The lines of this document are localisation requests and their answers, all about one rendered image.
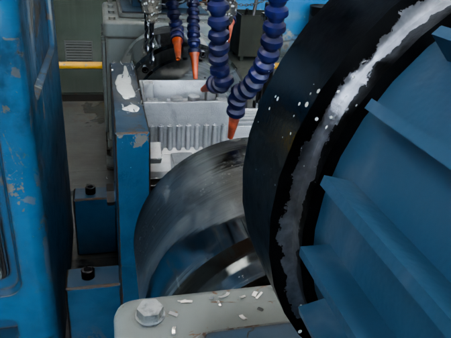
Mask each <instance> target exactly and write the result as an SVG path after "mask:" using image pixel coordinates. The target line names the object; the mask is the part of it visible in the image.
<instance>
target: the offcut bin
mask: <svg viewBox="0 0 451 338"><path fill-rule="evenodd" d="M256 9H257V5H256V4H255V5H254V6H253V9H248V8H246V9H237V17H236V24H234V26H233V30H232V35H231V39H230V49H231V50H232V51H233V53H232V54H233V55H237V56H239V61H243V57H244V56H248V57H257V51H258V49H259V47H260V46H261V44H260V39H261V36H262V26H263V20H261V13H262V12H264V10H256Z"/></svg>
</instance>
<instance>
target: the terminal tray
mask: <svg viewBox="0 0 451 338"><path fill-rule="evenodd" d="M146 81H149V82H150V83H145V82H146ZM205 84H206V80H139V87H140V92H141V95H142V96H143V97H142V100H143V104H144V109H145V112H146V117H147V121H148V126H149V129H150V142H161V146H162V150H163V149H164V148H167V150H168V151H171V150H172V148H176V149H177V150H178V151H180V150H181V148H185V149H186V150H190V148H192V147H194V149H195V150H198V149H199V147H203V148H206V147H208V146H211V145H213V144H216V143H219V142H223V141H226V140H229V139H228V122H229V116H228V114H227V113H226V109H227V107H228V94H227V93H223V94H220V93H218V94H212V93H210V92H204V93H203V92H201V87H202V86H203V85H205ZM220 97H223V98H225V99H224V100H221V99H219V98H220ZM149 98H155V100H153V101H152V100H149Z"/></svg>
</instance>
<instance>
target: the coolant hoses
mask: <svg viewBox="0 0 451 338"><path fill-rule="evenodd" d="M167 1H168V2H166V3H165V5H166V8H168V12H167V17H169V19H170V21H169V23H168V24H169V26H170V27H171V29H170V42H171V44H172V45H173V46H174V52H175V57H176V60H177V61H179V60H180V59H181V47H182V45H183V44H184V33H183V30H184V28H183V26H181V25H182V24H183V23H182V20H181V19H179V16H180V15H181V13H180V11H179V10H177V9H178V6H179V2H178V1H176V0H167ZM267 1H268V2H269V5H267V6H266V7H265V10H264V14H265V16H267V20H265V21H264V23H263V26H262V29H263V31H264V32H265V34H262V36H261V39H260V44H261V46H260V47H259V49H258V51H257V57H256V58H255V59H254V61H253V66H251V67H250V69H249V71H248V74H247V75H246V76H245V77H244V79H243V81H241V82H240V83H238V84H235V85H234V86H233V87H232V89H231V94H230V95H229V96H228V107H227V109H226V113H227V114H228V116H229V122H228V139H233V137H234V134H235V132H236V128H237V126H238V123H239V120H240V119H241V118H243V116H244V115H245V106H246V102H247V100H248V99H253V98H254V97H255V96H256V94H257V92H259V91H261V90H262V88H263V85H264V83H265V82H267V81H268V78H269V74H270V73H271V72H273V70H274V66H275V62H276V61H277V60H278V59H279V56H280V52H279V50H278V49H279V48H281V47H282V46H283V38H282V36H281V34H283V33H285V31H286V23H285V22H284V19H285V18H286V17H288V15H289V9H288V7H286V6H285V5H286V3H287V1H289V0H267ZM187 6H188V7H189V8H188V9H187V15H189V16H188V17H187V23H189V24H188V25H187V30H188V32H187V37H188V40H187V44H188V45H189V47H190V48H189V49H188V54H189V55H190V57H191V66H192V71H193V79H198V65H199V54H200V53H201V49H200V48H198V47H199V45H200V43H201V41H200V39H199V38H200V36H201V35H200V31H199V30H200V26H199V22H200V19H199V16H198V15H199V14H200V11H199V8H198V6H199V1H198V0H188V1H187ZM229 9H230V6H229V2H228V1H226V0H211V1H209V2H208V3H207V10H208V11H210V14H211V15H210V16H209V17H208V20H207V24H208V26H210V27H211V30H209V33H208V38H209V40H211V41H210V43H209V47H208V50H209V51H210V53H209V56H208V61H209V63H210V64H211V66H210V74H211V76H209V77H208V78H207V80H206V84H205V85H203V86H202V87H201V92H203V93H204V92H210V93H212V94H218V93H220V94H223V93H226V92H228V90H229V89H230V85H232V84H233V83H234V78H233V76H232V75H231V74H230V67H229V64H228V61H229V56H228V52H229V50H230V45H229V43H230V39H231V35H232V30H233V26H234V24H236V17H237V12H236V15H235V16H234V20H233V22H232V24H231V25H229V24H230V20H229V17H228V16H226V12H227V11H228V10H229ZM228 25H229V30H227V29H226V28H227V26H228ZM227 40H228V42H227Z"/></svg>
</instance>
